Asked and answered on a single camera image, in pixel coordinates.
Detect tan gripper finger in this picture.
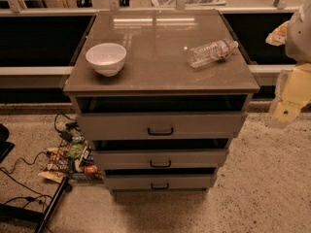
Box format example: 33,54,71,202
271,64,311,123

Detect grey bottom drawer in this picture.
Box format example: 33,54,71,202
103,175,217,191

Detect grey drawer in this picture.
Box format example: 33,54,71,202
103,175,217,191
92,149,227,170
77,112,247,141

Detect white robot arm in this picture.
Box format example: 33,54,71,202
265,0,311,124

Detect grey top drawer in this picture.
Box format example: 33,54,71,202
77,112,247,141

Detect grey drawer cabinet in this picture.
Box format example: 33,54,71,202
64,11,259,179

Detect grey middle drawer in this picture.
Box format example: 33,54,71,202
92,149,227,170

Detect clear plastic water bottle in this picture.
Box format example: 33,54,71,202
187,39,239,68

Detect white ceramic bowl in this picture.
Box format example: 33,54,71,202
86,43,127,77

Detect pile of snack packages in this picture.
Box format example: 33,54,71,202
39,136,102,183

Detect black stand leg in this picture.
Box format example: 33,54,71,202
34,177,71,233

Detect black chair base edge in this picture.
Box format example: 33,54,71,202
0,124,15,163

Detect black power adapter with cable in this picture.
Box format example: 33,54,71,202
53,114,80,143

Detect black floor cable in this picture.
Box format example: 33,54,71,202
0,150,54,212

